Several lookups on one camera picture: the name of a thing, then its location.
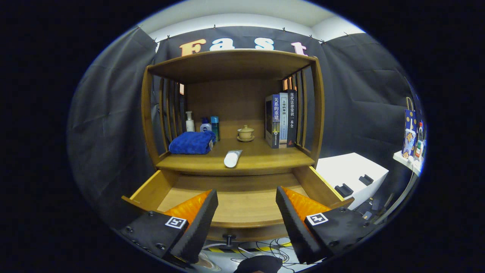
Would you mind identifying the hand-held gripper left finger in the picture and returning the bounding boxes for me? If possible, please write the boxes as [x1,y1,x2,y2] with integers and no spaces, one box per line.
[119,189,219,264]

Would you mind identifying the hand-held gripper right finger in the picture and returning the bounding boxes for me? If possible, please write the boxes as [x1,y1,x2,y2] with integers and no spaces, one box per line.
[275,186,379,265]

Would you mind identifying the wooden drawer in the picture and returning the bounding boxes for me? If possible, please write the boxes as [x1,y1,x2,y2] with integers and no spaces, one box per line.
[121,166,355,245]

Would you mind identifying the white cosmetic tube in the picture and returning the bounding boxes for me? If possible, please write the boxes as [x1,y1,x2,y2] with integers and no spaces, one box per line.
[224,149,243,168]

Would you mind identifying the wooden countertop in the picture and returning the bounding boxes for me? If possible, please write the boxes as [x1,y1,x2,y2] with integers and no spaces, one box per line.
[155,137,316,176]

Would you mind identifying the white box cabinet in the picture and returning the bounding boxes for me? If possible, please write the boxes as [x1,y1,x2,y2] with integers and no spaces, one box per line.
[315,152,390,210]

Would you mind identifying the wooden cabinet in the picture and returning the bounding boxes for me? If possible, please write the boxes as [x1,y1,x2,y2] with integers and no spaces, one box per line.
[141,49,325,177]

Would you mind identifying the dark rounded object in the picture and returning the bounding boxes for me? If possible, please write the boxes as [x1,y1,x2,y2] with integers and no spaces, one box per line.
[233,255,283,273]

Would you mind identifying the blue folded towel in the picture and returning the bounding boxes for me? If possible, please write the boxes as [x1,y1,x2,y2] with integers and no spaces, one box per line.
[169,130,217,155]

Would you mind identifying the beige lidded teacup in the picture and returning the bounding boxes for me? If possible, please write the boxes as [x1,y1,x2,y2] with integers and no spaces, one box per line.
[237,125,255,143]

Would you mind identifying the blue spine book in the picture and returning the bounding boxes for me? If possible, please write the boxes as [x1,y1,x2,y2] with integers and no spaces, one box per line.
[265,93,282,149]

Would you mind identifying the patterned paper cup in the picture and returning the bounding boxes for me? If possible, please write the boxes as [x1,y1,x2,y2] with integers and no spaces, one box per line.
[402,128,416,159]

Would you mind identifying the red label water bottle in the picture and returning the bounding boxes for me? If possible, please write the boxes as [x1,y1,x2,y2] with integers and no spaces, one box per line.
[415,122,424,159]

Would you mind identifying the blue dotted paper bag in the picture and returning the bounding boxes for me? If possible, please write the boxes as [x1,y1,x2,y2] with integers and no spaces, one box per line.
[404,97,417,156]

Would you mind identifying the floor cables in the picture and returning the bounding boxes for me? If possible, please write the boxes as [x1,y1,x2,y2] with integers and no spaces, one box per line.
[201,237,326,273]

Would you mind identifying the white cable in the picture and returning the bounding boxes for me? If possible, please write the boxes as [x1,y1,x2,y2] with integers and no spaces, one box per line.
[373,159,417,224]

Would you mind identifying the white wall shelf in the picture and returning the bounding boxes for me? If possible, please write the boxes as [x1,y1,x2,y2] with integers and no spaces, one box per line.
[393,151,423,177]

